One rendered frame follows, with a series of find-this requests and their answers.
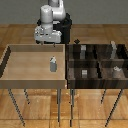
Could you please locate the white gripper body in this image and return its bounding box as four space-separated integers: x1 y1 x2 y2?
34 25 63 45

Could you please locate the grey milk carton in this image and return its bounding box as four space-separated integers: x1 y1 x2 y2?
49 56 58 73

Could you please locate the dark wooden compartment bin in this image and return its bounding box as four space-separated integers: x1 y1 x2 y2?
65 42 128 90

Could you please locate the small black diamond marker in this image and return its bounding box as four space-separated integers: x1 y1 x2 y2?
74 38 81 45

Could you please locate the wooden tray table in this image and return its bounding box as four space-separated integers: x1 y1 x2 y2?
0 43 68 90

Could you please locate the grey tall box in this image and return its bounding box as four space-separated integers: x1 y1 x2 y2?
79 45 87 61

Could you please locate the small grey cube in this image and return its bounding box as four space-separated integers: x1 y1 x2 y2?
81 69 89 79

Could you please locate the grey metal table leg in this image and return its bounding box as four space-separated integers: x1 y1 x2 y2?
100 88 108 105
105 88 124 128
69 88 75 128
22 88 31 105
7 88 26 128
56 88 62 123

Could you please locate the small pale flat item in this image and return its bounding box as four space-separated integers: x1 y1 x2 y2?
113 65 122 73

